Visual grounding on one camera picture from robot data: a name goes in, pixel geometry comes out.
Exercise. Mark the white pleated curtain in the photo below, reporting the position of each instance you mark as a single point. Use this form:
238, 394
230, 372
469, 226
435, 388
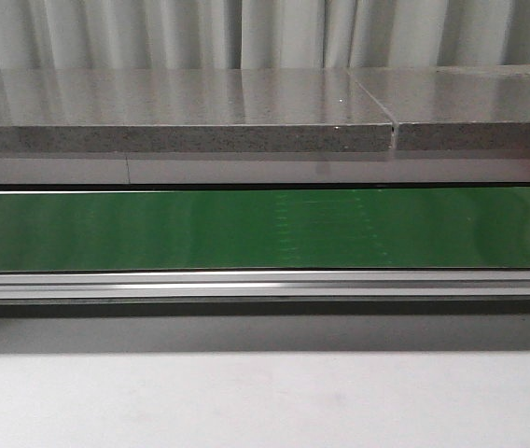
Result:
262, 34

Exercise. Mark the grey stone countertop slab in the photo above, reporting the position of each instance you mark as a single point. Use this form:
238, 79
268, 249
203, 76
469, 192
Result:
188, 111

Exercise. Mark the aluminium conveyor side rail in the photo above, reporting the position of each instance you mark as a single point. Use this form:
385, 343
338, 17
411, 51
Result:
263, 286

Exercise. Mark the green conveyor belt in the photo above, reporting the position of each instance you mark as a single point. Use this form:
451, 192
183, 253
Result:
265, 229

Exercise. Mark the grey stone slab right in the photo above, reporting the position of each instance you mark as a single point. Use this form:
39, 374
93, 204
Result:
478, 110

